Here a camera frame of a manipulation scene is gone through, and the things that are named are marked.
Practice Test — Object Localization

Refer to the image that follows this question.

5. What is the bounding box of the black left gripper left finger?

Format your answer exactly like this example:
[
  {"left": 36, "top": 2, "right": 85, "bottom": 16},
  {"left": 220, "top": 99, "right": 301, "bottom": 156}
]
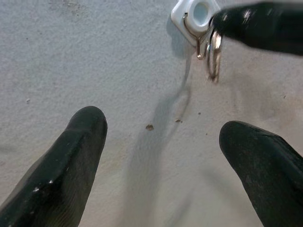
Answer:
[{"left": 0, "top": 105, "right": 108, "bottom": 227}]

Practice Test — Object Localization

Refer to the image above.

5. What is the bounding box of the white wall hook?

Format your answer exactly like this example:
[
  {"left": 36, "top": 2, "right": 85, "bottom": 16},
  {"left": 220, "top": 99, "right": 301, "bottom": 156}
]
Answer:
[{"left": 170, "top": 0, "right": 222, "bottom": 60}]

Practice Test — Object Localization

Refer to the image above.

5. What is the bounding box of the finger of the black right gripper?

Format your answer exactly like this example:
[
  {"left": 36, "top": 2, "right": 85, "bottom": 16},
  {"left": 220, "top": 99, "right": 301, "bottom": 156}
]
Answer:
[{"left": 209, "top": 0, "right": 303, "bottom": 57}]

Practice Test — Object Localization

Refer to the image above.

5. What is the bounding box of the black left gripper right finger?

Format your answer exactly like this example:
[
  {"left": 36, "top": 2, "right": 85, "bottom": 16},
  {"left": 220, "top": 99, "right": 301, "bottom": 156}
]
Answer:
[{"left": 218, "top": 120, "right": 303, "bottom": 227}]

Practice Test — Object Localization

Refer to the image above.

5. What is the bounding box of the silver key bunch with ring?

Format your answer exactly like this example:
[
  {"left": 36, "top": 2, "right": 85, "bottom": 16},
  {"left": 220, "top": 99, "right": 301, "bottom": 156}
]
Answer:
[{"left": 205, "top": 29, "right": 223, "bottom": 83}]

